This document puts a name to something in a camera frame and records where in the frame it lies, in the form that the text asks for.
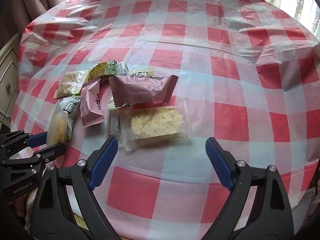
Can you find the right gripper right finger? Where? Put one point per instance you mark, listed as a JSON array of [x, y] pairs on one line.
[[271, 215]]

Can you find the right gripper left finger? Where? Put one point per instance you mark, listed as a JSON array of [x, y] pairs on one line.
[[65, 206]]

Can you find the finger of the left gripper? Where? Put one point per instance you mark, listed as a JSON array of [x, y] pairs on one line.
[[44, 155], [20, 138]]

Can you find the yellow cake clear wrapper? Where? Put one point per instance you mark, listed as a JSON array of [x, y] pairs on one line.
[[57, 131]]

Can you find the cream nut pack large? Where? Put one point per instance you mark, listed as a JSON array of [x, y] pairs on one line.
[[71, 84]]

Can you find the pink wrapper snack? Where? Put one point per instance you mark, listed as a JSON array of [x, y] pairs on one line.
[[93, 105], [130, 90]]

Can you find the olive gold snack pack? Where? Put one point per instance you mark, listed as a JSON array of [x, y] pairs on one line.
[[103, 70]]

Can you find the clear cracker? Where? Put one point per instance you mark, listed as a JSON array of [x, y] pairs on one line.
[[149, 127]]

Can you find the small white blue candy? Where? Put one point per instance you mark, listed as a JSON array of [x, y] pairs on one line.
[[121, 69]]

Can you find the grey white green-edged pack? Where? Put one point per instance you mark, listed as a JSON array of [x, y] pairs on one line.
[[70, 105]]

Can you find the cream macadamia nut pack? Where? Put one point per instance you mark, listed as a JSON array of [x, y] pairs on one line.
[[142, 72]]

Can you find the person left hand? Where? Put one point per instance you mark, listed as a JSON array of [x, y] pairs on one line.
[[24, 204]]

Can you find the white drawer cabinet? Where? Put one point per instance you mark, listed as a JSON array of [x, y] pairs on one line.
[[8, 75]]

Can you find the red white checkered tablecloth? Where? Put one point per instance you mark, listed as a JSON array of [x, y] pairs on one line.
[[248, 72]]

